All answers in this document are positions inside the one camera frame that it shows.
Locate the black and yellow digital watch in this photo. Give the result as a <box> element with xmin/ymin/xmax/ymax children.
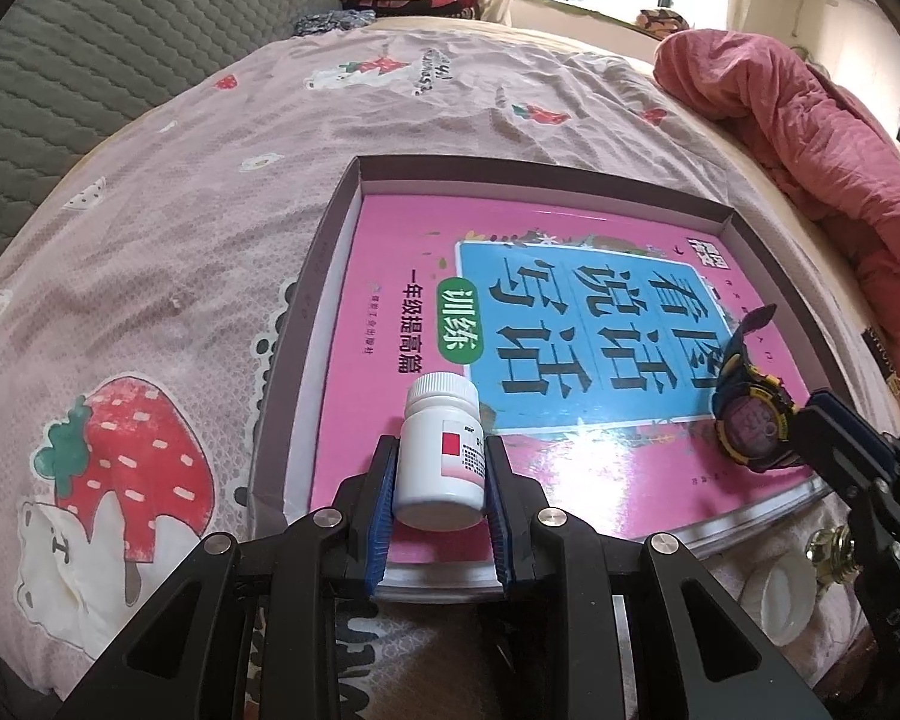
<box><xmin>712</xmin><ymin>304</ymin><xmax>803</xmax><ymax>475</ymax></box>

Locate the blue patterned cloth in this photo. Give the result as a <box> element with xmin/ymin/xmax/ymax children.
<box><xmin>292</xmin><ymin>11</ymin><xmax>376</xmax><ymax>38</ymax></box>

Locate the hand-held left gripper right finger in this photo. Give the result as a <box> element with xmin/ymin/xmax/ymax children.
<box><xmin>481</xmin><ymin>435</ymin><xmax>833</xmax><ymax>720</ymax></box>

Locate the pink strawberry print bed sheet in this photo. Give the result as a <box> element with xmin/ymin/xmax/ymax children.
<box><xmin>0</xmin><ymin>22</ymin><xmax>900</xmax><ymax>720</ymax></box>

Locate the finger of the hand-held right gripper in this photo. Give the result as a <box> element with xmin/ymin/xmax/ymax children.
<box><xmin>791</xmin><ymin>406</ymin><xmax>875</xmax><ymax>500</ymax></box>
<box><xmin>810</xmin><ymin>388</ymin><xmax>900</xmax><ymax>481</ymax></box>

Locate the black mattress label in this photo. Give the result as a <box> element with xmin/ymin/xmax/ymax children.
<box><xmin>862</xmin><ymin>326</ymin><xmax>900</xmax><ymax>391</ymax></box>

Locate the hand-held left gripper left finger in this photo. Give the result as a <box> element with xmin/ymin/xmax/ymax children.
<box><xmin>56</xmin><ymin>435</ymin><xmax>402</xmax><ymax>720</ymax></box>

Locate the white pill bottle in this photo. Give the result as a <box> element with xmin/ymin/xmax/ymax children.
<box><xmin>394</xmin><ymin>373</ymin><xmax>490</xmax><ymax>531</ymax></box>

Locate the white bottle cap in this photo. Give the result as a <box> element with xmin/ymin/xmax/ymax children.
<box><xmin>746</xmin><ymin>559</ymin><xmax>807</xmax><ymax>646</ymax></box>

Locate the grey quilted headboard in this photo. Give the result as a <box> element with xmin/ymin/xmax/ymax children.
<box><xmin>0</xmin><ymin>0</ymin><xmax>346</xmax><ymax>293</ymax></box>

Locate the patterned cloth on windowsill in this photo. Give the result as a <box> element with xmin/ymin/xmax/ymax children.
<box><xmin>634</xmin><ymin>7</ymin><xmax>695</xmax><ymax>38</ymax></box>

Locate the pink workbook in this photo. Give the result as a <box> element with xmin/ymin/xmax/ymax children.
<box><xmin>307</xmin><ymin>195</ymin><xmax>833</xmax><ymax>605</ymax></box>

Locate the pink quilt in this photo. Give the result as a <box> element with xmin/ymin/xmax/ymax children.
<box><xmin>652</xmin><ymin>30</ymin><xmax>900</xmax><ymax>421</ymax></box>

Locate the gold glass perfume bottle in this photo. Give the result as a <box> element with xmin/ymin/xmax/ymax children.
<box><xmin>808</xmin><ymin>525</ymin><xmax>860</xmax><ymax>586</ymax></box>

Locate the grey cardboard box tray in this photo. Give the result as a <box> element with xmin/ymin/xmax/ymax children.
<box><xmin>249</xmin><ymin>156</ymin><xmax>835</xmax><ymax>541</ymax></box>

